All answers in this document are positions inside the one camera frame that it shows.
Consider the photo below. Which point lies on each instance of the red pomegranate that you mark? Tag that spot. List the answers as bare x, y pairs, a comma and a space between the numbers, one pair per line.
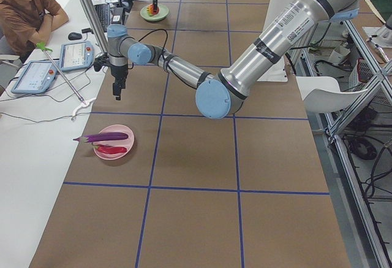
152, 9

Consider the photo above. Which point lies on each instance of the purple eggplant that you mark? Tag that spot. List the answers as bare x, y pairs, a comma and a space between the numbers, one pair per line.
106, 136

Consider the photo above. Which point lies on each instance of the red chili pepper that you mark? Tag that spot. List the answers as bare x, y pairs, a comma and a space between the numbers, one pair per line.
110, 150

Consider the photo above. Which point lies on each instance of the green plate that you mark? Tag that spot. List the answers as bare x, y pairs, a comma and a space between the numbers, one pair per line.
163, 12

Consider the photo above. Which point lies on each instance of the black keyboard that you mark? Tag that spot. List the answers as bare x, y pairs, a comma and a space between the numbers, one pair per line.
104, 15

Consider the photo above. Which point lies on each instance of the far blue teach pendant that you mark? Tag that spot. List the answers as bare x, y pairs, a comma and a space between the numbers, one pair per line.
76, 56

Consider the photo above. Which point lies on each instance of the blue teach pendant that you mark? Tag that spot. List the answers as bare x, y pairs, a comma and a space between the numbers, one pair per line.
36, 78
76, 56

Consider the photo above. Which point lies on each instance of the pink plate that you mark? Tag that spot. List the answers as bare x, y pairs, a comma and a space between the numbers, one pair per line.
125, 143

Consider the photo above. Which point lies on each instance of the black computer mouse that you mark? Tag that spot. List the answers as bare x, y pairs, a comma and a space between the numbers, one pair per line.
74, 36

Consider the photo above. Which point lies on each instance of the near blue teach pendant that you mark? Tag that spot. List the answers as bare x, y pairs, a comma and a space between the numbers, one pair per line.
36, 78

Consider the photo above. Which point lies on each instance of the man in brown shirt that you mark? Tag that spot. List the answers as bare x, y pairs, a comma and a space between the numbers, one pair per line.
26, 23

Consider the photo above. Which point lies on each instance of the white chair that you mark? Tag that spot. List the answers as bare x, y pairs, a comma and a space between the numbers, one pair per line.
323, 94

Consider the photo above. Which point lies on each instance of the aluminium frame post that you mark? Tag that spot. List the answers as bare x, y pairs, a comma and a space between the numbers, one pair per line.
96, 27

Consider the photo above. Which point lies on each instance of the metal rod green handle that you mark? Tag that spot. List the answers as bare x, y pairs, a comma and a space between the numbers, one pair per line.
41, 46

